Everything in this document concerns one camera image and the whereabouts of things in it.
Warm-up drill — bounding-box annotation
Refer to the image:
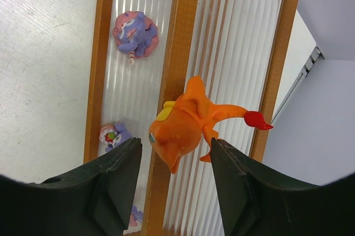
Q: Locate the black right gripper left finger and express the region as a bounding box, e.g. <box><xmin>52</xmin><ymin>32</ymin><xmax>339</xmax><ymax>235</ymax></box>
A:
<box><xmin>1</xmin><ymin>138</ymin><xmax>142</xmax><ymax>235</ymax></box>

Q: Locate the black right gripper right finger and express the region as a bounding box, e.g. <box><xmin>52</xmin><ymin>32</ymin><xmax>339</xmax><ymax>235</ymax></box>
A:
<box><xmin>211</xmin><ymin>139</ymin><xmax>354</xmax><ymax>235</ymax></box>

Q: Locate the purple bunny toy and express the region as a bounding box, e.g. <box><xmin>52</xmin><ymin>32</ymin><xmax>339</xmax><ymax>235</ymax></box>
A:
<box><xmin>99</xmin><ymin>122</ymin><xmax>133</xmax><ymax>153</ymax></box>

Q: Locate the orange dragon toy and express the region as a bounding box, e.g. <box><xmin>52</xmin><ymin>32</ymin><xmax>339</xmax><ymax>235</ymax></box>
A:
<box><xmin>149</xmin><ymin>76</ymin><xmax>273</xmax><ymax>174</ymax></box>

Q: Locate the purple creature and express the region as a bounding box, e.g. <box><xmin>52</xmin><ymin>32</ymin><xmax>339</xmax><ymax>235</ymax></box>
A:
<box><xmin>112</xmin><ymin>11</ymin><xmax>159</xmax><ymax>64</ymax></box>

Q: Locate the wooden tiered shelf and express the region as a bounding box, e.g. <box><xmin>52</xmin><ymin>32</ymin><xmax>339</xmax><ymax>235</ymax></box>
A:
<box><xmin>84</xmin><ymin>0</ymin><xmax>298</xmax><ymax>235</ymax></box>

